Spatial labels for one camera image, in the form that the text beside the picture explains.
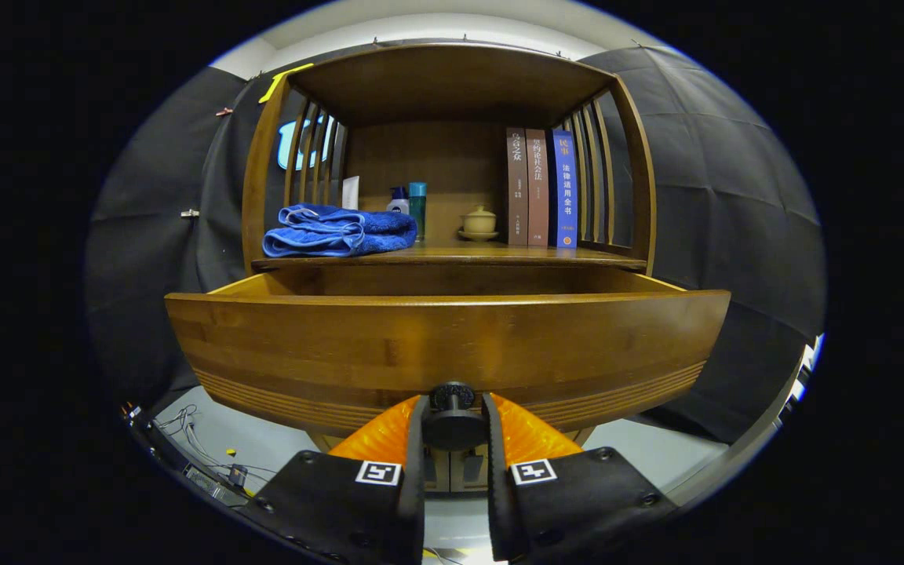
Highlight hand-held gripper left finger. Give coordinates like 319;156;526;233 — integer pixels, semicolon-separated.
244;394;428;565

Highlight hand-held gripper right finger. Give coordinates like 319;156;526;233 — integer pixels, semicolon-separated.
482;392;680;564

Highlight wooden drawer with black knob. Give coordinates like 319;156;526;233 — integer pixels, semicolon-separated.
163;267;733;452

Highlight wooden cabinet door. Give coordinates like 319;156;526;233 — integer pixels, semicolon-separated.
457;449;488;493
425;449;457;493

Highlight wooden countertop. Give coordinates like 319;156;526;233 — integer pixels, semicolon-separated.
252;239;647;272

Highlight wooden cabinet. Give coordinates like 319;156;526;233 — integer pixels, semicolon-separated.
163;43;733;495

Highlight grey floor device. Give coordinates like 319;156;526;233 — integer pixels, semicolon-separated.
183;463;250;507

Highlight beige lidded tea cup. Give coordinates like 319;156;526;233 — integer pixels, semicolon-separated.
457;205;500;242

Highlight blue folded towel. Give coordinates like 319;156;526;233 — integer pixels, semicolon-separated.
262;203;419;258

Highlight teal capped clear bottle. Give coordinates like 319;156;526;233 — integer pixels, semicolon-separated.
408;182;428;240

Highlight reddish brown book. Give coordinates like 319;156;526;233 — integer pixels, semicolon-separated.
526;129;550;248

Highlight blue book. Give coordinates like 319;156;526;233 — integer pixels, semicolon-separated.
551;129;578;250

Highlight white floor cables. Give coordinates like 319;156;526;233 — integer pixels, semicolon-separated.
155;404;280;491

